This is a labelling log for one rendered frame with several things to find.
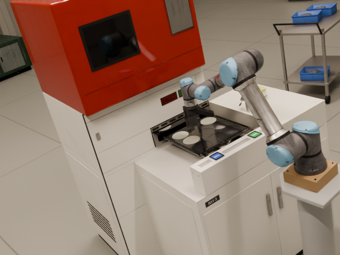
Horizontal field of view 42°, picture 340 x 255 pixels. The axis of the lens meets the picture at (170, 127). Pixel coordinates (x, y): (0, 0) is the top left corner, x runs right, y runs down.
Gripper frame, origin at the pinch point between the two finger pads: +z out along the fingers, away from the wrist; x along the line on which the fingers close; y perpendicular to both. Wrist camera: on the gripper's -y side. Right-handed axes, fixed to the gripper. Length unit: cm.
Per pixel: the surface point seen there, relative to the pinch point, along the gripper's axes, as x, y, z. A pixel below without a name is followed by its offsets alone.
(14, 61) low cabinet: -603, 322, 66
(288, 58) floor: -355, -137, 91
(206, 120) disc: -21.4, -4.8, 1.3
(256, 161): 28.6, -24.8, 6.9
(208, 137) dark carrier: 1.8, -3.3, 1.3
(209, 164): 41.7, -0.9, -4.8
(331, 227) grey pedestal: 54, -52, 36
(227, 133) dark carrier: 1.2, -14.8, 1.4
